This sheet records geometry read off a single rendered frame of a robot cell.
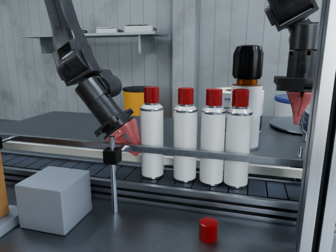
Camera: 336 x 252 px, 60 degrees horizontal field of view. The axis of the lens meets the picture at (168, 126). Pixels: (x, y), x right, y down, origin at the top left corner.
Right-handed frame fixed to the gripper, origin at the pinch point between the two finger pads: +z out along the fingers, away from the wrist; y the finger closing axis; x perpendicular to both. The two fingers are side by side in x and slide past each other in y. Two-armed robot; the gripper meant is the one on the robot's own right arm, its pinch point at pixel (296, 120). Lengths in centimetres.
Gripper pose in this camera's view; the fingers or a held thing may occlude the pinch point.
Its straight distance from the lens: 68.5
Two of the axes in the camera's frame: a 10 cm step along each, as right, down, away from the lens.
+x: -2.7, 2.3, -9.3
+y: -9.6, -0.7, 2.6
